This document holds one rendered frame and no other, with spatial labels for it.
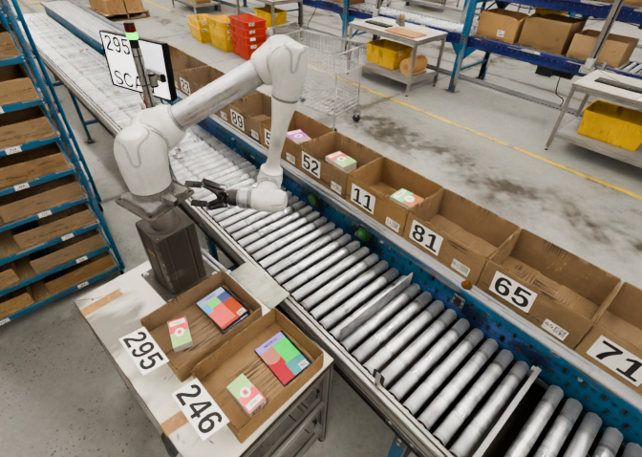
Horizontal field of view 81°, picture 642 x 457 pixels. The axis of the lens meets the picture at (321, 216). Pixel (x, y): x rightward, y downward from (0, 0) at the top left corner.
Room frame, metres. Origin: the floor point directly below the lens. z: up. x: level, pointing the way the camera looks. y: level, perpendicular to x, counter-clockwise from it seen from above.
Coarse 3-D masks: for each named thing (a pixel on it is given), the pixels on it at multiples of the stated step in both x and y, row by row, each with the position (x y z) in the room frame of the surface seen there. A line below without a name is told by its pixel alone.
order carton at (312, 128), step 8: (296, 112) 2.39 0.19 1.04; (264, 120) 2.22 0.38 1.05; (296, 120) 2.39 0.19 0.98; (304, 120) 2.33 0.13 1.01; (312, 120) 2.27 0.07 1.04; (264, 128) 2.17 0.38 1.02; (288, 128) 2.35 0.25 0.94; (296, 128) 2.39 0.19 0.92; (304, 128) 2.33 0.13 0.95; (312, 128) 2.27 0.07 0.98; (320, 128) 2.21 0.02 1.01; (328, 128) 2.16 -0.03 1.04; (264, 136) 2.18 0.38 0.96; (312, 136) 2.26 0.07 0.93; (320, 136) 2.03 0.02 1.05; (264, 144) 2.18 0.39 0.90; (288, 144) 1.99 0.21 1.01; (296, 144) 1.93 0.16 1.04; (288, 152) 1.99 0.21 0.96; (296, 152) 1.93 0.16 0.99; (296, 160) 1.93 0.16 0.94
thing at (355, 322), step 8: (408, 280) 1.16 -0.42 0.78; (392, 288) 1.09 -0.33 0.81; (400, 288) 1.13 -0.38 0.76; (384, 296) 1.05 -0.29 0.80; (392, 296) 1.09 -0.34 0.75; (376, 304) 1.01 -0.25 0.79; (384, 304) 1.05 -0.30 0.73; (368, 312) 0.98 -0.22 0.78; (376, 312) 1.02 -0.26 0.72; (352, 320) 0.91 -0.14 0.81; (360, 320) 0.95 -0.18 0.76; (344, 328) 0.88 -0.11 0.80; (352, 328) 0.91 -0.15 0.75; (344, 336) 0.88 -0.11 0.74
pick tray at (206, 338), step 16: (224, 272) 1.11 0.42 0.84; (192, 288) 1.01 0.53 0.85; (208, 288) 1.06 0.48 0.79; (240, 288) 1.03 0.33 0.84; (176, 304) 0.95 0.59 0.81; (192, 304) 1.00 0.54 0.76; (256, 304) 0.96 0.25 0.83; (144, 320) 0.86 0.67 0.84; (160, 320) 0.90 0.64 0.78; (192, 320) 0.92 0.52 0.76; (208, 320) 0.92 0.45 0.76; (160, 336) 0.84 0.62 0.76; (192, 336) 0.84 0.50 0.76; (208, 336) 0.85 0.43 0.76; (224, 336) 0.80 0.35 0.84; (176, 352) 0.77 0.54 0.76; (192, 352) 0.77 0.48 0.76; (208, 352) 0.75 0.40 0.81; (176, 368) 0.71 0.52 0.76
